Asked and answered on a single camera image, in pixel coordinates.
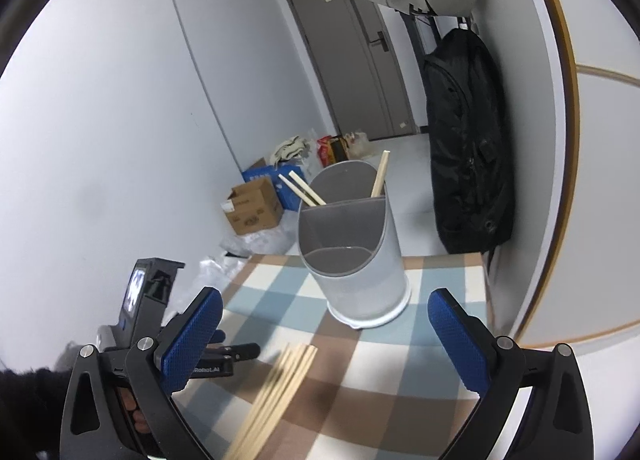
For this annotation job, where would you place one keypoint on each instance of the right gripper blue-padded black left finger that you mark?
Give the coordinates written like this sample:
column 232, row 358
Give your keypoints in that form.
column 95, row 424

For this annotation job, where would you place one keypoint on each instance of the person's left hand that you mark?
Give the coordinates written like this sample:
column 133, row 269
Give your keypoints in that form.
column 131, row 406

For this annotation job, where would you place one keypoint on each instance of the red snack bag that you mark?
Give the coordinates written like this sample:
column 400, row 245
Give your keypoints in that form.
column 332, row 149

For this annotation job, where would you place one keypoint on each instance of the cloth pile on boxes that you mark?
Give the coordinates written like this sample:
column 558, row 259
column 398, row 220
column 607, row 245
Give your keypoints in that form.
column 293, row 149

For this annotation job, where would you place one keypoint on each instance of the grey door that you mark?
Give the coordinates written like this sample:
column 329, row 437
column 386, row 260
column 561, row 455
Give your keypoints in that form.
column 356, row 66

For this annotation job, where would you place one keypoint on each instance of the white wood-trimmed cabinet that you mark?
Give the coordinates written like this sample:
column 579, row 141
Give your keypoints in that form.
column 593, row 288

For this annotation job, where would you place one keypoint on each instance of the black hanging garment bag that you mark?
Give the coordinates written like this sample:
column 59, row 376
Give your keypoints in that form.
column 470, row 142

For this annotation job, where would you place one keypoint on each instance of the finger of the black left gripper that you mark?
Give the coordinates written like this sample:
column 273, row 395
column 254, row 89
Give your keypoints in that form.
column 247, row 351

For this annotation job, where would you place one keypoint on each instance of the clear plastic bags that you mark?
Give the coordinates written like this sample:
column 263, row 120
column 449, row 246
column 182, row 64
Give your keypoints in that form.
column 233, row 253

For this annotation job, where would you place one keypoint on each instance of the brown cardboard box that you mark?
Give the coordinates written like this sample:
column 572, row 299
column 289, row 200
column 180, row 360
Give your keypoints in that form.
column 253, row 206

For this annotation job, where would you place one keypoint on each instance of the bundle of wooden chopsticks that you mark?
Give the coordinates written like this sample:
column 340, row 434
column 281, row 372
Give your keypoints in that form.
column 276, row 394

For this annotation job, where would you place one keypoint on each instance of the blue cardboard box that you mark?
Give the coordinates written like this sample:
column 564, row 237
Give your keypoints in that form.
column 288, row 199

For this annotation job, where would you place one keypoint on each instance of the plaid blue brown tablecloth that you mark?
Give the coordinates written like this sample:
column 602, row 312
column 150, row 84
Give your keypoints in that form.
column 384, row 393

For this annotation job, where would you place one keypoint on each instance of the wooden chopsticks left in holder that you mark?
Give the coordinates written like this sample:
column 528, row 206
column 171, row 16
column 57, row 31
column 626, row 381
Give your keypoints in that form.
column 302, row 190

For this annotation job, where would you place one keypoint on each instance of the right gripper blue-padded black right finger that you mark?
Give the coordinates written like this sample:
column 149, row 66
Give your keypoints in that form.
column 556, row 423

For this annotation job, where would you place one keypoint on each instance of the white cylindrical utensil holder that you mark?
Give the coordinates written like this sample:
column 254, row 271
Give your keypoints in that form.
column 351, row 248

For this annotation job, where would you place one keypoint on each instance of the wooden chopsticks right in holder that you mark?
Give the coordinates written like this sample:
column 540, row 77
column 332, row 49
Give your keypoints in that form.
column 379, row 181

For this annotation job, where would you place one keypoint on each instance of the wooden chopsticks in holder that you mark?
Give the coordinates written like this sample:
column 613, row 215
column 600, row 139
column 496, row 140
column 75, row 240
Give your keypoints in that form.
column 302, row 190
column 379, row 181

